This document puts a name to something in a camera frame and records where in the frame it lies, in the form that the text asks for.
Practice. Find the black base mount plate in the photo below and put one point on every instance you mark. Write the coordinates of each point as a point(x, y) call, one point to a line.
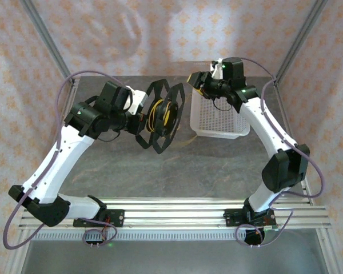
point(233, 218)
point(117, 218)

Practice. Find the white perforated plastic basket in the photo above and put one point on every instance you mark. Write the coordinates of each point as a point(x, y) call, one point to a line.
point(217, 122)

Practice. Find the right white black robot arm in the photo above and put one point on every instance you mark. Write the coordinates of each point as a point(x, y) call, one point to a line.
point(263, 125)

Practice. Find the aluminium frame post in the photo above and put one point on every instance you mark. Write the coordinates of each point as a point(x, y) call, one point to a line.
point(300, 40)
point(48, 40)

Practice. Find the aluminium rail base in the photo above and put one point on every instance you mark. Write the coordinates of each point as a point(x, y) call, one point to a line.
point(174, 214)

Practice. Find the grey metal sheet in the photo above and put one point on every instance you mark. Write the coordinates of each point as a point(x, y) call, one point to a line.
point(174, 257)

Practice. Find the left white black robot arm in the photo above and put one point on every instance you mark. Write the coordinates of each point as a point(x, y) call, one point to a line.
point(63, 160)

